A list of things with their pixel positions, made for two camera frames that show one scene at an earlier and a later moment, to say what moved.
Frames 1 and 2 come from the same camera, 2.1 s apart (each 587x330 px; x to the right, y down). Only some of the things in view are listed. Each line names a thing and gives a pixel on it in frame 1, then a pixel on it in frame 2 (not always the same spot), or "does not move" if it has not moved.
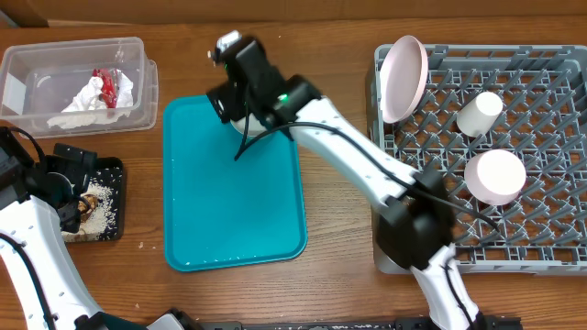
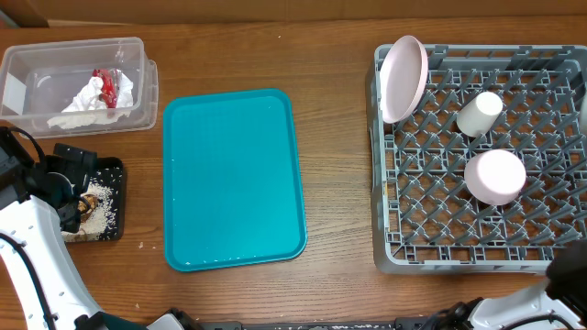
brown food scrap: [85, 205] does not move
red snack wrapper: [109, 86] does not move
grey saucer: [254, 126] -> [583, 113]
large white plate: [403, 75] does not move
